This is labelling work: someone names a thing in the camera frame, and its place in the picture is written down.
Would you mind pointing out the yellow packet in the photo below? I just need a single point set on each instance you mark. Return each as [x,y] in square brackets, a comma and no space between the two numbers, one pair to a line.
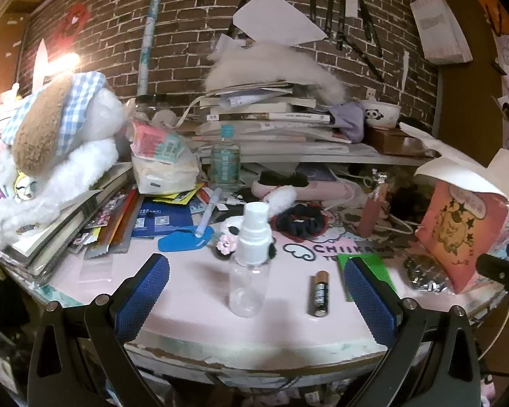
[180,198]

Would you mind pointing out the pink printed bag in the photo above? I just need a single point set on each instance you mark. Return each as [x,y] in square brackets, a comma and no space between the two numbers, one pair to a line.
[462,229]

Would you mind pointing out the pink lip gloss tube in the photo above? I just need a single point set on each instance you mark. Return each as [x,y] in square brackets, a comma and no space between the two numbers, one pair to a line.
[368,216]

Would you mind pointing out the brown board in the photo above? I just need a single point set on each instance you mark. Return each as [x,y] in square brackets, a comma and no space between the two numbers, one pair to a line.
[4,59]

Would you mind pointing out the pile of crumpled wrappers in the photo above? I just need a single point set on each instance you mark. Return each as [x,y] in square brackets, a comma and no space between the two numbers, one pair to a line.
[407,201]

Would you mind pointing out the panda print bowl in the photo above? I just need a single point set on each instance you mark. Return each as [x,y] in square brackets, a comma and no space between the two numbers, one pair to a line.
[381,114]

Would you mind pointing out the orange folder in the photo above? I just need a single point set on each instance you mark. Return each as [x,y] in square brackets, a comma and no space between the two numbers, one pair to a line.
[125,220]

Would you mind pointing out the purple cloth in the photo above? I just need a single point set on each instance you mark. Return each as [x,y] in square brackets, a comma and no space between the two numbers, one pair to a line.
[350,121]

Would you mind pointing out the curled white card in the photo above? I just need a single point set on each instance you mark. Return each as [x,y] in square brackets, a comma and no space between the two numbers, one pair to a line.
[462,169]

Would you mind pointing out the blue booklet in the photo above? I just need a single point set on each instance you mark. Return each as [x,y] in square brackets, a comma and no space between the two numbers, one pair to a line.
[161,220]

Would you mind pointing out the rolled paper tube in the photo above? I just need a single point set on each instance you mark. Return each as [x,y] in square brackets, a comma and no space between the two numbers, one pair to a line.
[150,29]

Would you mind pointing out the crumpled white tissue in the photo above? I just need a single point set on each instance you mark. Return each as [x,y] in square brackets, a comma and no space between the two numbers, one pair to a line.
[165,118]

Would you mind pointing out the blue plastic tag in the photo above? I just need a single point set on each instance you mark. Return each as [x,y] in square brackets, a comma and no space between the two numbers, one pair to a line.
[182,241]

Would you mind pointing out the panda plush toy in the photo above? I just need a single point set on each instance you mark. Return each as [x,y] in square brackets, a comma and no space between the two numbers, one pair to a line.
[228,237]

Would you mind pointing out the clear plastic sleeve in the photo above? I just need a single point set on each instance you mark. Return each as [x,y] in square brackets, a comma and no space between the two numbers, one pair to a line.
[95,270]

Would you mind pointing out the black tape strips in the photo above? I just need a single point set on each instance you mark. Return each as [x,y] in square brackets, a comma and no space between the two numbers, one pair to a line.
[367,25]

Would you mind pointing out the pink and teal tissue pack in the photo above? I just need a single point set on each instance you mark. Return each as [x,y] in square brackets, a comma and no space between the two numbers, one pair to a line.
[157,142]

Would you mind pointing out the clear spray bottle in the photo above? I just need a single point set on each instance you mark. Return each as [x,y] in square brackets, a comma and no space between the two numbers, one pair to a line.
[249,288]

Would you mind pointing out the dark blue printed card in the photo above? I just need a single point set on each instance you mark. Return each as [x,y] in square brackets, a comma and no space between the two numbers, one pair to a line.
[311,172]

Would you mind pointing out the wall socket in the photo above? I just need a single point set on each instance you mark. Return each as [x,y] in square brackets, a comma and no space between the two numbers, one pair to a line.
[370,92]

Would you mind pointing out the orange poster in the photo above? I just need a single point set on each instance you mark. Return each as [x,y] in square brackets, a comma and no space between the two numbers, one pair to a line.
[498,17]

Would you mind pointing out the white fluffy pom-pom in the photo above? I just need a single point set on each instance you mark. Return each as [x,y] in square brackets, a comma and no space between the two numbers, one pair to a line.
[282,199]

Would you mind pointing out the lit lamp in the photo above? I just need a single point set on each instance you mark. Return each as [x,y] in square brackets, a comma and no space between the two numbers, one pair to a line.
[63,62]

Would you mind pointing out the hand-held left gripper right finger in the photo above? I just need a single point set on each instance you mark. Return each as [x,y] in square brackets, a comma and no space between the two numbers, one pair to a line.
[371,301]

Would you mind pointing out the white shelf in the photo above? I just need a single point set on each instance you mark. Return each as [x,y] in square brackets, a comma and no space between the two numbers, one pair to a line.
[314,157]

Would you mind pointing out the black and copper battery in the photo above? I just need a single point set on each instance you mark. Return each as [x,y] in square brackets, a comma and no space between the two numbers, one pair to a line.
[319,294]

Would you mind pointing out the white marker pen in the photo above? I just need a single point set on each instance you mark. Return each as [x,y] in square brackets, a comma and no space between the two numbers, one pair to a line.
[208,216]

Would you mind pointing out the green snack packet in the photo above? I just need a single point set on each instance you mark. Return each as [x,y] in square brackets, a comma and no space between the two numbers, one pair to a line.
[384,271]

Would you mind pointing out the white plush dog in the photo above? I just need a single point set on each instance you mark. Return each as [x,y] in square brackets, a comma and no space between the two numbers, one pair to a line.
[68,169]

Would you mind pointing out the red wall sticker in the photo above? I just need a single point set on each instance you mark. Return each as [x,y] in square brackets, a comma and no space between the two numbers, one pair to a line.
[74,19]

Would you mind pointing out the stack of books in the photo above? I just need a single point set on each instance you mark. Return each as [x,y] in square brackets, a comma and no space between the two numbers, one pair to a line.
[271,127]

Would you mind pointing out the pink printed desk mat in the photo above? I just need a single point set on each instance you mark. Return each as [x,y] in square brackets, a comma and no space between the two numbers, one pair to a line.
[195,288]

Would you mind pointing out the pile of hardcover books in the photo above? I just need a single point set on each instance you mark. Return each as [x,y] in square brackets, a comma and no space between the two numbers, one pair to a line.
[55,237]

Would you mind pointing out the blue capped water bottle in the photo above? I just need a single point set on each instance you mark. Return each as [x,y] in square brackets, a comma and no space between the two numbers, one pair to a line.
[225,165]

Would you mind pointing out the plastic bag of tissues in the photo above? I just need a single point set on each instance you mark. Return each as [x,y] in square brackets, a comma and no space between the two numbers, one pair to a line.
[161,178]

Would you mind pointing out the white paper bag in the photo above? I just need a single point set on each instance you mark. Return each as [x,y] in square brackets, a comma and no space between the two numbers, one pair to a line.
[439,23]

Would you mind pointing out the dark blue scrunchie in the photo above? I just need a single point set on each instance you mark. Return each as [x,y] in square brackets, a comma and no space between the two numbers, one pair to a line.
[301,222]

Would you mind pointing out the white paper strip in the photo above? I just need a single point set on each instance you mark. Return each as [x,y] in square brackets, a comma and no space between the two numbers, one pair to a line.
[405,70]

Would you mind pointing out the black foil packet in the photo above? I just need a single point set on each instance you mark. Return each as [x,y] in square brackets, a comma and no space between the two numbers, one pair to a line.
[424,273]

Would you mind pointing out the pink hairbrush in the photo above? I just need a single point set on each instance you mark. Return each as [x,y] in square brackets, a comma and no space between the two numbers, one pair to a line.
[322,188]

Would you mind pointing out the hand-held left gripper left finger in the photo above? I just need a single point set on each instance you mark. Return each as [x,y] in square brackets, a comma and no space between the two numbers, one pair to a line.
[142,299]

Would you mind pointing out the glass jar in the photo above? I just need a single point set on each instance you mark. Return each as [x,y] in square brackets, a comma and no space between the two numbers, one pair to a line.
[143,104]

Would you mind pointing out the white paper sheet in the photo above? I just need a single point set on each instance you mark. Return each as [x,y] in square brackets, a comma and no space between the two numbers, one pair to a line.
[275,19]

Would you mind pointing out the sticker sheets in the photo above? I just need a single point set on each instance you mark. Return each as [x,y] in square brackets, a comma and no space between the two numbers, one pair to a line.
[104,216]

